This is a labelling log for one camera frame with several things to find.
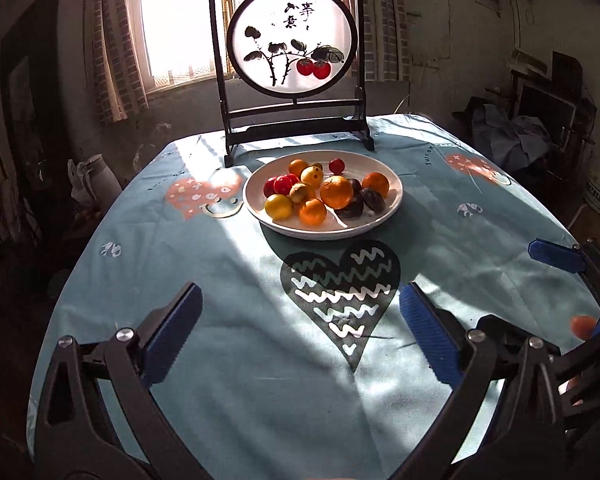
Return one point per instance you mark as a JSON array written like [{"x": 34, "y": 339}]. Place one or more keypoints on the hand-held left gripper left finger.
[{"x": 172, "y": 332}]

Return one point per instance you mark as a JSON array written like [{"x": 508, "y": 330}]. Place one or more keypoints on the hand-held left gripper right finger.
[{"x": 427, "y": 335}]

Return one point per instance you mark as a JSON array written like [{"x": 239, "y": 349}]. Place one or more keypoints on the round orange-yellow fruit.
[
  {"x": 582, "y": 326},
  {"x": 312, "y": 212}
]

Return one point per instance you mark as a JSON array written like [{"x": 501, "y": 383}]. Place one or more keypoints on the dark wrinkled passion fruit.
[
  {"x": 373, "y": 200},
  {"x": 350, "y": 208}
]

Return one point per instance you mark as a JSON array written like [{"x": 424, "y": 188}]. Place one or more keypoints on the white oval plate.
[{"x": 325, "y": 225}]

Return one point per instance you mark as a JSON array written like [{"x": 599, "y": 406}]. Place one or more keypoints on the small dark wrinkled fruit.
[{"x": 356, "y": 185}]

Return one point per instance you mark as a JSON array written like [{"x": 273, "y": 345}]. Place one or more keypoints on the large orange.
[{"x": 336, "y": 192}]

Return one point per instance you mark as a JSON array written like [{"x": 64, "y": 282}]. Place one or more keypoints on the speckled red fruit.
[{"x": 269, "y": 187}]

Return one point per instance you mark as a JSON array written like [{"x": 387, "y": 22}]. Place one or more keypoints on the red tomato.
[
  {"x": 283, "y": 185},
  {"x": 293, "y": 178},
  {"x": 336, "y": 165}
]

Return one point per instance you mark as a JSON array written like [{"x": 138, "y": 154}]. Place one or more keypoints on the pale yellow fruit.
[{"x": 317, "y": 164}]

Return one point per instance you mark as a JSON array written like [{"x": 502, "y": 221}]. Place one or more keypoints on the small yellow fruit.
[{"x": 298, "y": 167}]

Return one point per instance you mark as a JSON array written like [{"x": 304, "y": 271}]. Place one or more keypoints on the blue printed tablecloth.
[{"x": 205, "y": 260}]

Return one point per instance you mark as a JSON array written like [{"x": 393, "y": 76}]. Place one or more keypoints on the pile of blue clothes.
[{"x": 515, "y": 135}]

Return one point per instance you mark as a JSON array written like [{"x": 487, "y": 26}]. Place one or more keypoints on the black rack with monitor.
[{"x": 555, "y": 100}]

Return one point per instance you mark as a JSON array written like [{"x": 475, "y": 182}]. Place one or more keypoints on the small orange tangerine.
[{"x": 376, "y": 184}]

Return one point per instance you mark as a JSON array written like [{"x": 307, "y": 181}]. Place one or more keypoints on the yellow citrus fruit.
[
  {"x": 312, "y": 177},
  {"x": 279, "y": 207}
]

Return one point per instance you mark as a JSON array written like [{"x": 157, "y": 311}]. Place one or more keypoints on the white kettle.
[{"x": 97, "y": 180}]

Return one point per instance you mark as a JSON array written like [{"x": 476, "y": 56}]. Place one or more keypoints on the checked curtain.
[
  {"x": 117, "y": 45},
  {"x": 380, "y": 20}
]

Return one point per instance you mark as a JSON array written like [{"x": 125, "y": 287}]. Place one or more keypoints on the black framed painted table screen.
[{"x": 290, "y": 50}]

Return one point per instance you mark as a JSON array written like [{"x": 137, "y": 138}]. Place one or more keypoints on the window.
[{"x": 180, "y": 20}]

